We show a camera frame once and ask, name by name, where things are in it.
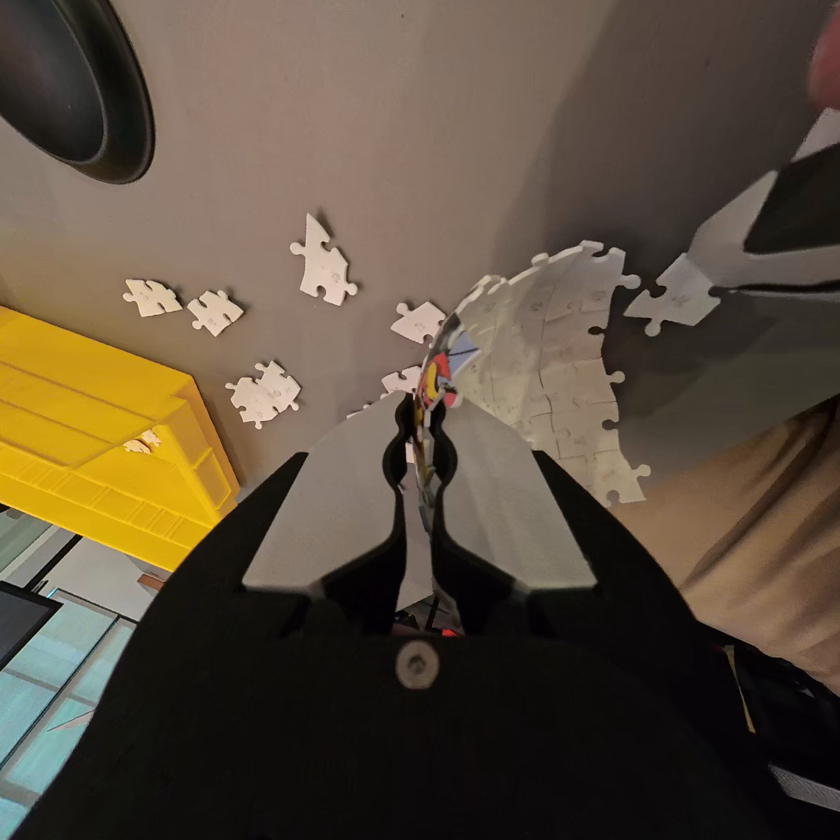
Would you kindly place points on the three-piece joined puzzle strip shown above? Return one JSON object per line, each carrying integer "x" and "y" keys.
{"x": 262, "y": 397}

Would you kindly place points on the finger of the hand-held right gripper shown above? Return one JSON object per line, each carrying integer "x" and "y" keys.
{"x": 800, "y": 328}
{"x": 728, "y": 236}

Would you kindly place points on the two-piece joined puzzle strip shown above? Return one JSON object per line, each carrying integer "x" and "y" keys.
{"x": 213, "y": 313}

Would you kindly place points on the heap of white puzzle pieces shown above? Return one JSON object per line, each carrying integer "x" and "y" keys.
{"x": 141, "y": 443}

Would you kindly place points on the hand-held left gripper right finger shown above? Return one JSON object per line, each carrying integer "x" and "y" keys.
{"x": 512, "y": 518}

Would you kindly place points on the black monitor screen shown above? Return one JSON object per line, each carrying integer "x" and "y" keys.
{"x": 23, "y": 623}

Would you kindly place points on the yellow plastic bin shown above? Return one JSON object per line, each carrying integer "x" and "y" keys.
{"x": 98, "y": 459}

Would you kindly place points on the person's right hand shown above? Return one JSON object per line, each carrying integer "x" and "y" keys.
{"x": 828, "y": 65}

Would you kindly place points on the white puzzle piece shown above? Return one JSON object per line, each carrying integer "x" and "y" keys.
{"x": 154, "y": 298}
{"x": 676, "y": 298}

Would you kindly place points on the assembled white puzzle ball section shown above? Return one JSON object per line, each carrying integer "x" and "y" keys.
{"x": 558, "y": 367}

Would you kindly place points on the person's black top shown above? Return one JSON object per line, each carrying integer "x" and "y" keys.
{"x": 787, "y": 722}

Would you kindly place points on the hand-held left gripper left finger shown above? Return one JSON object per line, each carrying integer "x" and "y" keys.
{"x": 328, "y": 518}

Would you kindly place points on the small joined puzzle bit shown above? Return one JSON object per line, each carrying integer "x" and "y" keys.
{"x": 325, "y": 262}

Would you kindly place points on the scattered loose puzzle pieces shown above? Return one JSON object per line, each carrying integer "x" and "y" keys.
{"x": 417, "y": 321}

